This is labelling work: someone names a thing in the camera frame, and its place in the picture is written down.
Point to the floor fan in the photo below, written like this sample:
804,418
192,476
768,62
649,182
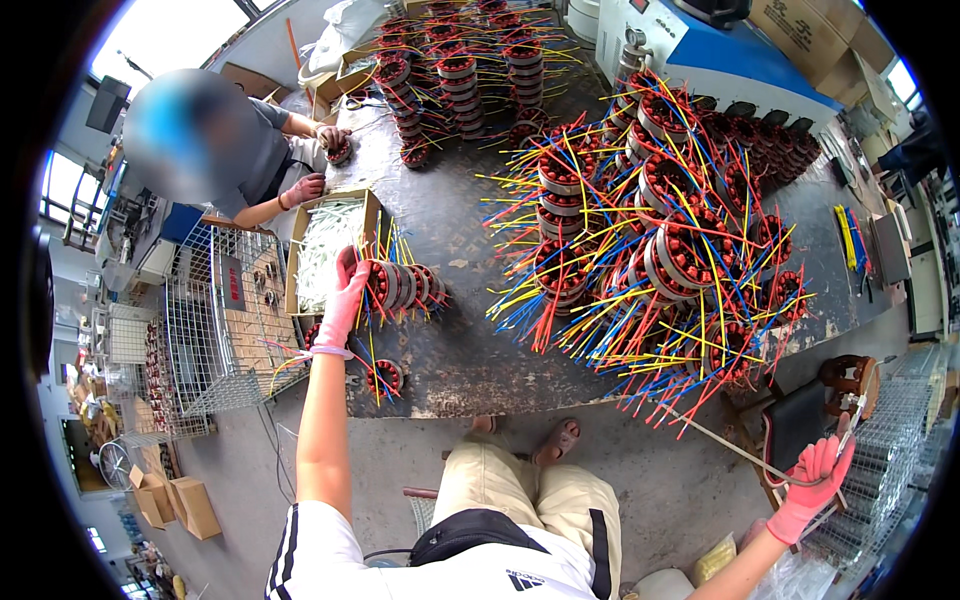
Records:
116,465

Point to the white and blue machine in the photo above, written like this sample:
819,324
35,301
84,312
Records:
712,52

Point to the small cardboard boxes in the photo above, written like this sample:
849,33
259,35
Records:
176,502

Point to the black cushioned chair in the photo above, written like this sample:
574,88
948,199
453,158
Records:
795,427

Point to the blue crate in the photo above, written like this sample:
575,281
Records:
180,223

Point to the single copper wound stator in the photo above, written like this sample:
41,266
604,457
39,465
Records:
312,335
385,377
340,152

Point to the stack of cardboard cartons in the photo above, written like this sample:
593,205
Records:
825,37

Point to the black monitor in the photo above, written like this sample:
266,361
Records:
107,103

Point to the person's body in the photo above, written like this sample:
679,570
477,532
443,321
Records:
420,574

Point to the person's left fingers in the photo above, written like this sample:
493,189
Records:
352,271

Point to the row of dark stators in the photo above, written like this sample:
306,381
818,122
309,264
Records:
772,142

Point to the bundle of yellow blue sleeves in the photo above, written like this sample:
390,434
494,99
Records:
850,236

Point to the person's left hand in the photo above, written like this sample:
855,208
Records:
341,311

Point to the cluttered workbench with parts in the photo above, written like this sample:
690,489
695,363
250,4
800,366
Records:
112,360

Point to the yellow packet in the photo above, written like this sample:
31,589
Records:
714,559

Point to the metal stool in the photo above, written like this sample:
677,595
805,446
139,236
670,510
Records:
421,504

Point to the person's legs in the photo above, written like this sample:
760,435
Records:
517,480

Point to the person's right fingers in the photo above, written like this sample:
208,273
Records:
825,459

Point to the white bucket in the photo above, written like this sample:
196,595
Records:
661,585

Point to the long metal hook rod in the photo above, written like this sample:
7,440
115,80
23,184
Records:
731,448

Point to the person's right hand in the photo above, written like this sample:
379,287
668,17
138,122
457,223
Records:
810,484

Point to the cardboard box of white tubes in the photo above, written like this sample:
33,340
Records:
330,247

